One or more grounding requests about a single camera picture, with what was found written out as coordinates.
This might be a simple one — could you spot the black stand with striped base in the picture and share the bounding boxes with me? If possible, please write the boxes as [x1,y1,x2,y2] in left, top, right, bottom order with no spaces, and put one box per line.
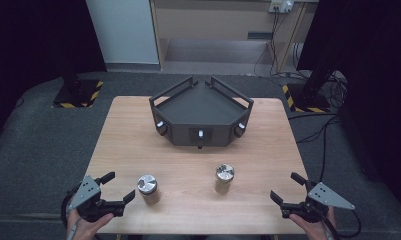
[52,63,105,109]
[281,61,339,114]

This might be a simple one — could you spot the left hand-held gripper cable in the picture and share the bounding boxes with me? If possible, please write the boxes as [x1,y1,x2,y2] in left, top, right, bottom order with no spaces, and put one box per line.
[60,186,83,240]

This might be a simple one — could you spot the silver-lidded jar light brown contents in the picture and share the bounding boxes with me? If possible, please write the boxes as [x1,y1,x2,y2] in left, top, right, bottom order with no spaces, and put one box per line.
[214,163,236,195]

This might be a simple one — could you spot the silver-lidded jar dark brown contents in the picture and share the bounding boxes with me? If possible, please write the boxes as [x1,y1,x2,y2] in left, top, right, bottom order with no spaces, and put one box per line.
[136,174,161,205]

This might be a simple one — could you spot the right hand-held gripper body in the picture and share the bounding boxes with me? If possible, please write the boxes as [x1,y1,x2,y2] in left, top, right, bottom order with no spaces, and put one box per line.
[280,181,356,224]

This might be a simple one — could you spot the black hexagonal tray with knobs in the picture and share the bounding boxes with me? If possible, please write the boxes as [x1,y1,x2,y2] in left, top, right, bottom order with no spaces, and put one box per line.
[149,75,255,150]

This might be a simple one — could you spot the black power strip cables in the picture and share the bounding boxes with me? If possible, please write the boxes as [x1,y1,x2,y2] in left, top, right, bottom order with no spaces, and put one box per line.
[253,11,284,78]

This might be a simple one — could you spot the right hand-held gripper cable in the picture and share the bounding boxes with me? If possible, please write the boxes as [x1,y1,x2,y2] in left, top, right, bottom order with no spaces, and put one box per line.
[321,209,363,240]

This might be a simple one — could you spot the black curtain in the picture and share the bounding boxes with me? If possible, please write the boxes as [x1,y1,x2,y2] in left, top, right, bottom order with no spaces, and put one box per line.
[297,0,401,216]
[0,0,108,149]

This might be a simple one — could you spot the white power strip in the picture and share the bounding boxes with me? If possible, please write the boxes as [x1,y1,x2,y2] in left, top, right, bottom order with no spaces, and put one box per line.
[268,0,295,15]

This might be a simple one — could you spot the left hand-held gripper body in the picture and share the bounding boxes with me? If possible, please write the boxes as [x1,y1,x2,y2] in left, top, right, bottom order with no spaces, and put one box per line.
[67,175,126,223]

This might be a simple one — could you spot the black floor cable bundle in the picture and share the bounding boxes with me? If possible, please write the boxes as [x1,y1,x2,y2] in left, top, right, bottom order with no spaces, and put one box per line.
[287,70,349,183]

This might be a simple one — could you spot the hand-held gripper cable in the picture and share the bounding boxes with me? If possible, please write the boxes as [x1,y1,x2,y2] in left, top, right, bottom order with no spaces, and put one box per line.
[321,209,363,240]
[60,186,83,240]

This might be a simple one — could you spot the person's right hand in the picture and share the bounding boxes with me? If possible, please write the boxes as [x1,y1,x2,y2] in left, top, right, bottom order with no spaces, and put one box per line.
[288,206,338,240]

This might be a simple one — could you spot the white panel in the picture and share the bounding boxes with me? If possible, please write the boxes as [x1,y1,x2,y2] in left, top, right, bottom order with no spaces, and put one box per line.
[85,0,160,65]

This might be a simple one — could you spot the person's left hand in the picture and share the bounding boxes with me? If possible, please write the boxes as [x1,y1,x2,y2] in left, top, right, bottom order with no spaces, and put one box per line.
[66,209,115,240]

